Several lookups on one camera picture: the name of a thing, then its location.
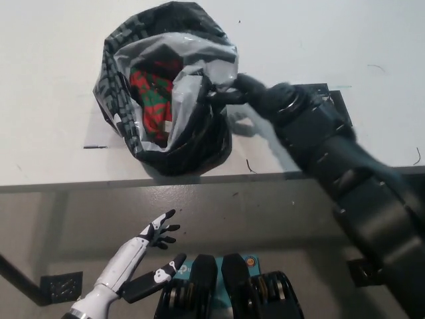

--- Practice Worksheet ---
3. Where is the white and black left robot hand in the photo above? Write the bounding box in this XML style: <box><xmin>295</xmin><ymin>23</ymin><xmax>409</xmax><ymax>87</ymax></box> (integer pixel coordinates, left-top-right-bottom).
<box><xmin>92</xmin><ymin>209</ymin><xmax>188</xmax><ymax>305</ymax></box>

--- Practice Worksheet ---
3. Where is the black tape patch on table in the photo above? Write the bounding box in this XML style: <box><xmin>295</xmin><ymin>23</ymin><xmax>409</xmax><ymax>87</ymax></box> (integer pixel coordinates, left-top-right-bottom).
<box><xmin>308</xmin><ymin>82</ymin><xmax>353</xmax><ymax>127</ymax></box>

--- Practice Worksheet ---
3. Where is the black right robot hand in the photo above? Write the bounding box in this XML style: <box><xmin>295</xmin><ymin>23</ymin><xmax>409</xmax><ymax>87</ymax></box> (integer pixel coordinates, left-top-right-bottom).
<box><xmin>205</xmin><ymin>72</ymin><xmax>299</xmax><ymax>123</ymax></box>

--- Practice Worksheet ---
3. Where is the red green coffee bean bag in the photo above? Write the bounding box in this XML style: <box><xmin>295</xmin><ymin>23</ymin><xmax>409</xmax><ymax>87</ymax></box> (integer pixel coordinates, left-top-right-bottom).
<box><xmin>129</xmin><ymin>59</ymin><xmax>182</xmax><ymax>140</ymax></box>

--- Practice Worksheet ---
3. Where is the black metal table leg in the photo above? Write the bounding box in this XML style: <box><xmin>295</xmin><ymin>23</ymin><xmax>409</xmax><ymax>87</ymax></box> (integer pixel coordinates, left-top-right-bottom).
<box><xmin>0</xmin><ymin>254</ymin><xmax>44</xmax><ymax>306</ymax></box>

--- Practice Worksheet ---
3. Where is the black plastic bag grey lining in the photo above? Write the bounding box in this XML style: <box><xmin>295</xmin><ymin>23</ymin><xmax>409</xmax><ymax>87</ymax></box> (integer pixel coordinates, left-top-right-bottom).
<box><xmin>92</xmin><ymin>1</ymin><xmax>240</xmax><ymax>177</ymax></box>

